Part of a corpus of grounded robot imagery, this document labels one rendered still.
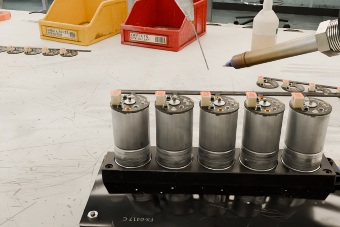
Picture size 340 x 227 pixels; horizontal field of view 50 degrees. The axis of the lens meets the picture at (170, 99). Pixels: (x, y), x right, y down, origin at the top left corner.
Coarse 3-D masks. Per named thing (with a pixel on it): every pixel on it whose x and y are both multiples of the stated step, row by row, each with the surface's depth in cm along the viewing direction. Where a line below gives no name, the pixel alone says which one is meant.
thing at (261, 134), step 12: (252, 120) 22; (264, 120) 22; (276, 120) 22; (252, 132) 22; (264, 132) 22; (276, 132) 22; (252, 144) 23; (264, 144) 22; (276, 144) 23; (240, 156) 24; (252, 156) 23; (264, 156) 23; (276, 156) 23; (252, 168) 23; (264, 168) 23
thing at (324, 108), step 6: (318, 102) 23; (324, 102) 23; (294, 108) 22; (300, 108) 22; (306, 108) 22; (312, 108) 22; (318, 108) 22; (324, 108) 22; (330, 108) 22; (306, 114) 21; (312, 114) 21; (318, 114) 21; (324, 114) 21
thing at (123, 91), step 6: (126, 90) 24; (132, 90) 24; (138, 90) 24; (144, 90) 24; (150, 90) 24; (156, 90) 24; (162, 90) 24; (168, 90) 24; (174, 90) 24; (180, 90) 24; (186, 90) 24; (192, 90) 24; (198, 90) 24; (204, 90) 24; (282, 96) 24; (288, 96) 24; (306, 96) 24; (312, 96) 24; (318, 96) 24; (324, 96) 24; (330, 96) 24; (336, 96) 24
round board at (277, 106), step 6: (258, 96) 24; (264, 96) 24; (258, 102) 23; (270, 102) 23; (276, 102) 23; (282, 102) 23; (246, 108) 22; (252, 108) 22; (258, 108) 22; (264, 108) 22; (270, 108) 22; (276, 108) 22; (282, 108) 22; (264, 114) 21; (270, 114) 21; (276, 114) 21
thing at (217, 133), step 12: (204, 120) 22; (216, 120) 22; (228, 120) 22; (204, 132) 23; (216, 132) 22; (228, 132) 22; (204, 144) 23; (216, 144) 22; (228, 144) 23; (204, 156) 23; (216, 156) 23; (228, 156) 23; (216, 168) 23; (228, 168) 23
